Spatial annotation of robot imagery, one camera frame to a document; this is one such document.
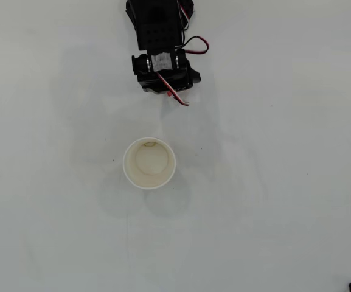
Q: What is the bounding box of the tan ribbed paper cup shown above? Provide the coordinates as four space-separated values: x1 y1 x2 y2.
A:
122 137 176 190

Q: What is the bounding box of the striped servo cable along arm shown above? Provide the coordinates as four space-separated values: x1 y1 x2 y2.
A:
181 35 210 56

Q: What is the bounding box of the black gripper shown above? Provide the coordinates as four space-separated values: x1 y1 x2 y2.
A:
131 51 202 96

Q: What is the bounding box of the striped servo cable at gripper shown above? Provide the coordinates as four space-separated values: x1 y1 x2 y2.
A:
156 72 191 107

